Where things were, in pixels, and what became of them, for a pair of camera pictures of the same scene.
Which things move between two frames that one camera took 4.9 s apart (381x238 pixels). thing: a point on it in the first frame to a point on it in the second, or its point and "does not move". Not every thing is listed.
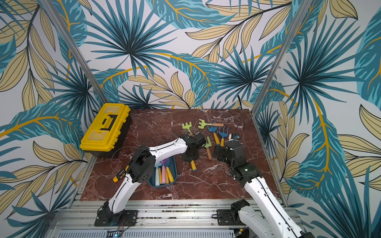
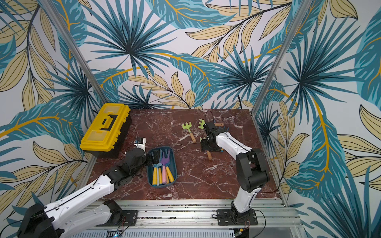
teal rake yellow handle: (159, 168) does not move
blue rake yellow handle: (194, 168) to (155, 173)
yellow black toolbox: (107, 133) does not move
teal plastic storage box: (165, 173) does not move
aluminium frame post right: (299, 15) does not move
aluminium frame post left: (75, 52) does not move
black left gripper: (187, 159) to (151, 161)
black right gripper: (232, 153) to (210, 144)
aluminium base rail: (156, 219) does not move
